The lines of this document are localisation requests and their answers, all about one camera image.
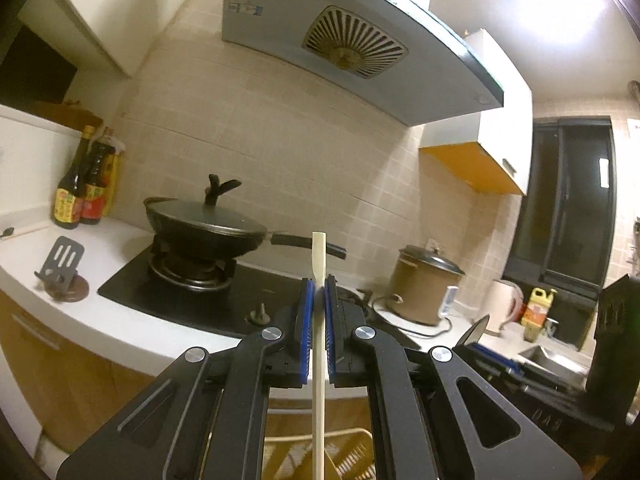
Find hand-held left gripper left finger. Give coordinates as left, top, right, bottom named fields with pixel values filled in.
left=57, top=277, right=317, bottom=480

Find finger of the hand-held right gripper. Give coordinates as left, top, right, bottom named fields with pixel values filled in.
left=456, top=314, right=493, bottom=351
left=472, top=342, right=526, bottom=383

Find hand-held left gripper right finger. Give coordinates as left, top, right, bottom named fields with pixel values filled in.
left=324, top=275, right=583, bottom=480

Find pale wooden chopstick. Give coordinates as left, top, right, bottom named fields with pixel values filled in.
left=311, top=231, right=328, bottom=480

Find beige plastic utensil basket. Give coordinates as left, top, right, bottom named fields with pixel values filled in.
left=262, top=427, right=373, bottom=480

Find white electric kettle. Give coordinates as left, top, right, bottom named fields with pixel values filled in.
left=487, top=280, right=526, bottom=337

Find steel sink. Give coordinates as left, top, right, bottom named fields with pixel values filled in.
left=517, top=345, right=591, bottom=386

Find yellow oil bottle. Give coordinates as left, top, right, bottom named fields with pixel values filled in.
left=521, top=287, right=557, bottom=331

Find brown rice cooker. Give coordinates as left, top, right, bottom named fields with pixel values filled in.
left=387, top=245, right=466, bottom=326

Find black wok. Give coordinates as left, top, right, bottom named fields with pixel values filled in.
left=143, top=197, right=347, bottom=261

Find dark window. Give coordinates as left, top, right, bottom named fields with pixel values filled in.
left=502, top=117, right=618, bottom=291

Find wok lid with forked knob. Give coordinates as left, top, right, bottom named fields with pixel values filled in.
left=145, top=174, right=268, bottom=238

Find black gas stove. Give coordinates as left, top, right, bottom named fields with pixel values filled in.
left=97, top=240, right=426, bottom=351

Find white kitchen countertop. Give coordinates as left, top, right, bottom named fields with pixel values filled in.
left=0, top=210, right=591, bottom=401

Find yellow plastic bottle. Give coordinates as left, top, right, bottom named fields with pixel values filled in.
left=107, top=142, right=124, bottom=217

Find soy sauce bottle red label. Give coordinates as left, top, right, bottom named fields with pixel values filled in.
left=80, top=127, right=117, bottom=226

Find wooden base cabinets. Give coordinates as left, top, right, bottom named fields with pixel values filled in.
left=0, top=290, right=371, bottom=461

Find soy sauce bottle yellow label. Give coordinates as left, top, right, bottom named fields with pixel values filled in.
left=51, top=126, right=96, bottom=230

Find range hood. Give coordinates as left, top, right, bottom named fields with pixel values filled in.
left=221, top=0, right=505, bottom=126

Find brown box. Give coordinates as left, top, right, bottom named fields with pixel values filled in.
left=30, top=100, right=103, bottom=133

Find white tall cabinet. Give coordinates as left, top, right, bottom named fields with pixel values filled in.
left=0, top=104, right=83, bottom=221

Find white and yellow wall cabinet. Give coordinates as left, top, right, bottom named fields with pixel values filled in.
left=419, top=29, right=533, bottom=196

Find small dark spoon wooden handle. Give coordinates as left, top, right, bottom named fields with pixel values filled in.
left=0, top=225, right=48, bottom=242

